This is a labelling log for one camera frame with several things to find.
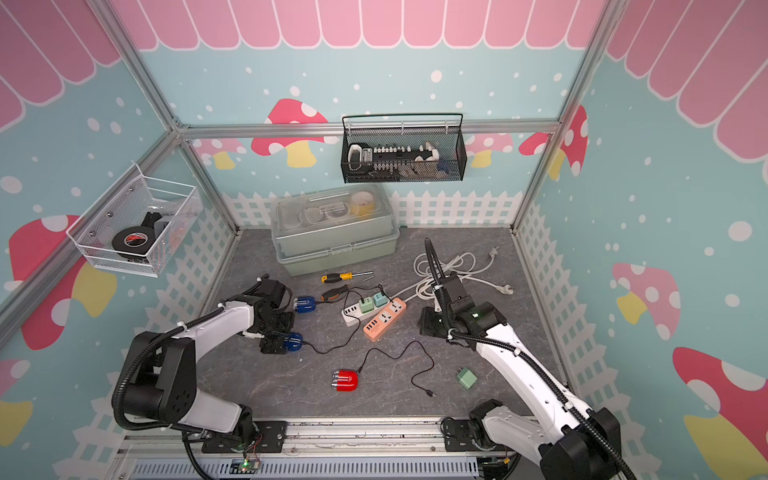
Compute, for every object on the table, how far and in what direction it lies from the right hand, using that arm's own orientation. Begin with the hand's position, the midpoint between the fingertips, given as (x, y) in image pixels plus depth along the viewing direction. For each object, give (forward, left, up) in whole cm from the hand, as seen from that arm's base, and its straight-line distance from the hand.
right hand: (423, 323), depth 79 cm
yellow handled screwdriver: (+23, +29, -11) cm, 39 cm away
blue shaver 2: (0, +38, -11) cm, 39 cm away
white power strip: (+9, +21, -11) cm, 25 cm away
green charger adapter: (+10, +16, -7) cm, 20 cm away
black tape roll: (+11, +69, +22) cm, 73 cm away
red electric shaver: (-11, +21, -12) cm, 27 cm away
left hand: (+2, +38, -12) cm, 40 cm away
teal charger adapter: (+12, +12, -7) cm, 18 cm away
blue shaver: (+14, +37, -13) cm, 42 cm away
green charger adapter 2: (-10, -12, -13) cm, 20 cm away
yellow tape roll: (+44, +18, +5) cm, 48 cm away
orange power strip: (+5, +13, -12) cm, 18 cm away
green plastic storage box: (+28, +30, +7) cm, 42 cm away
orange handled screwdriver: (+18, +28, -12) cm, 35 cm away
